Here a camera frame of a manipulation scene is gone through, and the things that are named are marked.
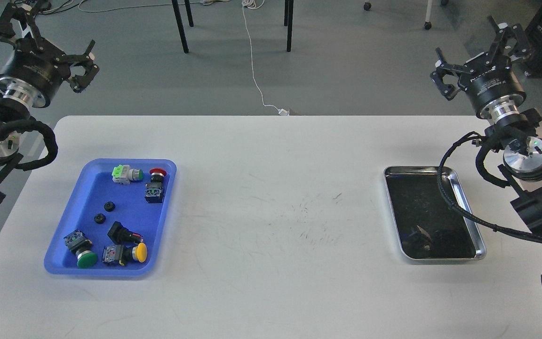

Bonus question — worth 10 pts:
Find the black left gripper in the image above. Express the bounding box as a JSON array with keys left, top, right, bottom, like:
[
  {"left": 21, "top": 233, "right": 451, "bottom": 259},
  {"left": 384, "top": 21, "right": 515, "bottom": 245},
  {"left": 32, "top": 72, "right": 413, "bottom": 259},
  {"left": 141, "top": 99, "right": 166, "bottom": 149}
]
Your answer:
[{"left": 0, "top": 0, "right": 100, "bottom": 109}]

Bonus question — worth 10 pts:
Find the white floor cable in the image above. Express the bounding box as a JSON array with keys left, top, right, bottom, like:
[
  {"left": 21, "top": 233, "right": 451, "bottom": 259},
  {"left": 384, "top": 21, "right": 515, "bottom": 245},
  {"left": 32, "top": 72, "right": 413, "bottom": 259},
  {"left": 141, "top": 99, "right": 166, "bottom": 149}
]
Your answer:
[{"left": 78, "top": 0, "right": 289, "bottom": 116}]

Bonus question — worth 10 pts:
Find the black floor cable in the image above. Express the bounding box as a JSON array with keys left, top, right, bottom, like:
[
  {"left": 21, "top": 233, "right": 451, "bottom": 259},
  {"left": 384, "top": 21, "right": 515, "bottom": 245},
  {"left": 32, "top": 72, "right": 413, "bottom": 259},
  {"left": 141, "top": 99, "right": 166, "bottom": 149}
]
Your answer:
[{"left": 31, "top": 0, "right": 83, "bottom": 15}]

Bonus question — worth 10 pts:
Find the red emergency stop button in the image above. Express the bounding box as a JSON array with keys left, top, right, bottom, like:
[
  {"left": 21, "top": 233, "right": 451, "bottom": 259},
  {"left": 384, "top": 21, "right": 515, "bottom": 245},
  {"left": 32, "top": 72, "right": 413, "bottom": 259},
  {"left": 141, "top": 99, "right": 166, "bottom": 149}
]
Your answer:
[{"left": 144, "top": 167, "right": 167, "bottom": 203}]

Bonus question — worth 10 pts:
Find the black table leg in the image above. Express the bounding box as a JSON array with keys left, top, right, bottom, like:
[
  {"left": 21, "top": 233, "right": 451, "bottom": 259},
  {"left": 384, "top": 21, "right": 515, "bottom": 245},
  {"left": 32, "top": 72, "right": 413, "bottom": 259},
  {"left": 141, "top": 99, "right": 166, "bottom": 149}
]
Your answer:
[
  {"left": 171, "top": 0, "right": 194, "bottom": 54},
  {"left": 284, "top": 0, "right": 294, "bottom": 52}
]

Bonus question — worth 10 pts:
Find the black table leg left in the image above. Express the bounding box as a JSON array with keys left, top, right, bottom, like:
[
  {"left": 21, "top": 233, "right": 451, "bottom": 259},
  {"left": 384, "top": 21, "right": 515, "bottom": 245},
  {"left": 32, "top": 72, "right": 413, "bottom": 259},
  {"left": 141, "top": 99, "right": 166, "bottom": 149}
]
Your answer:
[{"left": 171, "top": 0, "right": 194, "bottom": 54}]

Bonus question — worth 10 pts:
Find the green mushroom push button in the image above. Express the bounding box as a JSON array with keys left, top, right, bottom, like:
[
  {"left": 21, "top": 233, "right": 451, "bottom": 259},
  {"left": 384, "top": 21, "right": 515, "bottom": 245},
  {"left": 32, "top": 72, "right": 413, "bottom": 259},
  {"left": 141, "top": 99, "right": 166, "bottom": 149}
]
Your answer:
[{"left": 63, "top": 229, "right": 98, "bottom": 269}]

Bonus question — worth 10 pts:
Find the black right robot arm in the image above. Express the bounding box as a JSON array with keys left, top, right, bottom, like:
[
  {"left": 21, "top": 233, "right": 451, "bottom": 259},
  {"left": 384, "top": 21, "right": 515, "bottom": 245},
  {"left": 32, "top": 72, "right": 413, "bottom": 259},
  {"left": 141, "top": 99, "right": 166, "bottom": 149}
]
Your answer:
[{"left": 430, "top": 16, "right": 542, "bottom": 244}]

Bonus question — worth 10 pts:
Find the blue plastic tray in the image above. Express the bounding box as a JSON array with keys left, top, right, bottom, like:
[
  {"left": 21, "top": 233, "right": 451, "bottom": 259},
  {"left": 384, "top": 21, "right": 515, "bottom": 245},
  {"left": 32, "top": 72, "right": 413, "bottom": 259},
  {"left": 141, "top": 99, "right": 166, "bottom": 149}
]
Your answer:
[{"left": 44, "top": 159, "right": 177, "bottom": 277}]

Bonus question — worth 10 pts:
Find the black table leg right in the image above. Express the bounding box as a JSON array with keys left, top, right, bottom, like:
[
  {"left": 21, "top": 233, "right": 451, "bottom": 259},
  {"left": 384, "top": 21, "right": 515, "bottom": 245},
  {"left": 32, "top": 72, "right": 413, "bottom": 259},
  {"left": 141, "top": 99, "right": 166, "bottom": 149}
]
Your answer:
[{"left": 284, "top": 0, "right": 294, "bottom": 52}]

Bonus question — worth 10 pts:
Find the silver metal tray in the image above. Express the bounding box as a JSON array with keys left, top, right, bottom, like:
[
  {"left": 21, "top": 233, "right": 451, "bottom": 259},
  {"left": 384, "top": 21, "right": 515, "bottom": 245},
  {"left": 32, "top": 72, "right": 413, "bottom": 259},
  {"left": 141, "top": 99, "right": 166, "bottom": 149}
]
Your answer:
[{"left": 383, "top": 166, "right": 486, "bottom": 263}]

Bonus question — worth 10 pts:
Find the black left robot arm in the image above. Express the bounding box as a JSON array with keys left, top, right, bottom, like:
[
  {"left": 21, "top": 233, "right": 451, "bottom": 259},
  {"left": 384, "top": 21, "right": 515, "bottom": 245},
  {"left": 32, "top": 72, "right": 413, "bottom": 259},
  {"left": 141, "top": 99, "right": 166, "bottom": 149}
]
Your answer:
[{"left": 0, "top": 0, "right": 99, "bottom": 204}]

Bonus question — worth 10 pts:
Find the light green push button switch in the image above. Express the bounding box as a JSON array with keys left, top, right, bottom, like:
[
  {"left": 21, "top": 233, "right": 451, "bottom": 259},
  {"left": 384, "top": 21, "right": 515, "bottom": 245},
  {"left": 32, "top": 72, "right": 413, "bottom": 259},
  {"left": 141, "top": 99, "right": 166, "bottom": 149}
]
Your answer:
[{"left": 111, "top": 164, "right": 143, "bottom": 185}]

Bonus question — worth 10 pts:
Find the black selector switch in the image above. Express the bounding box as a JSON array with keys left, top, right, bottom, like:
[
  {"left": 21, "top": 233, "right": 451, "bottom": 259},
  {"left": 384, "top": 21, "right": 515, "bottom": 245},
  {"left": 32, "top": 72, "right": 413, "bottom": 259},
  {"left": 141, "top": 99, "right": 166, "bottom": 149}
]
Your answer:
[{"left": 107, "top": 221, "right": 143, "bottom": 244}]

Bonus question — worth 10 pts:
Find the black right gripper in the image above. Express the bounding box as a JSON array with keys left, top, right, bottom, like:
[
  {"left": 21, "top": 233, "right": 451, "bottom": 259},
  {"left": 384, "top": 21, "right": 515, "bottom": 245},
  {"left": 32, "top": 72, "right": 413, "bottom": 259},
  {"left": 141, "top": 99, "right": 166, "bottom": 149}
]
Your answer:
[{"left": 430, "top": 16, "right": 534, "bottom": 119}]

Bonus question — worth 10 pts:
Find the yellow push button switch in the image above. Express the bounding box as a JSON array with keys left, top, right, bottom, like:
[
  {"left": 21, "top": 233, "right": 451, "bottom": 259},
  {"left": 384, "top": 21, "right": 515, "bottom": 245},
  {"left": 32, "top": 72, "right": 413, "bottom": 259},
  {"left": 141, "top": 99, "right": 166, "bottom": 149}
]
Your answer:
[{"left": 101, "top": 242, "right": 148, "bottom": 266}]

